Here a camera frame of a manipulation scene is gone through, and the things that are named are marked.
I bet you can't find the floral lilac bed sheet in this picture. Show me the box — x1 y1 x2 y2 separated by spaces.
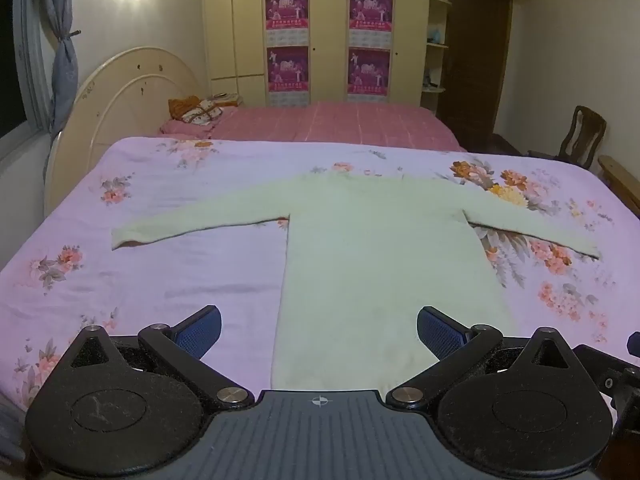
0 136 640 411

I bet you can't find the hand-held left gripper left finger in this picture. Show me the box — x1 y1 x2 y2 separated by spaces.
65 305 255 407

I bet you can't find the pink pillow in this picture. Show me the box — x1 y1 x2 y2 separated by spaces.
160 119 216 139

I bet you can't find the cream wardrobe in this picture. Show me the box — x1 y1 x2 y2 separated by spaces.
201 0 432 107

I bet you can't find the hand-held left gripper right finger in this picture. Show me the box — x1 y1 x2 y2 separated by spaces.
386 306 577 407

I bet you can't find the cream corner shelf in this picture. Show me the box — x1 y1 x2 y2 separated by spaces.
422 0 453 111

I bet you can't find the dark wooden door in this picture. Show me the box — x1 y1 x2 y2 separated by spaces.
442 0 513 151

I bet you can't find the blue-grey curtain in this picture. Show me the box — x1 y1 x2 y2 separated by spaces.
40 0 81 136

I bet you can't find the dark wooden chair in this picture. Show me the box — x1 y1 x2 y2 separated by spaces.
527 105 608 168

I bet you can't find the orange cloth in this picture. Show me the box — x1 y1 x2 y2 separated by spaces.
167 95 206 118

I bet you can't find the pink checked bedspread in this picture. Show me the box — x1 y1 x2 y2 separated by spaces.
160 100 468 153

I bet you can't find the pale green knit sweater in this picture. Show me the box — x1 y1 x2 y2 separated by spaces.
111 170 601 392

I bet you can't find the cream round headboard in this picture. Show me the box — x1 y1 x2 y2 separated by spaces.
44 46 203 216

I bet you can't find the light wooden furniture piece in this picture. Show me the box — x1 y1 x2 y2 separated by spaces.
597 155 640 198

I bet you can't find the patterned cream pillow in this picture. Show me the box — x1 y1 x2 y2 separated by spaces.
181 100 223 125

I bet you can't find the window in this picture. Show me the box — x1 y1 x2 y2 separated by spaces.
0 0 51 161

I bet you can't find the purple wall poster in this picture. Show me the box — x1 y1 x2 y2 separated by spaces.
347 47 392 103
265 0 310 47
266 46 311 107
348 0 394 50

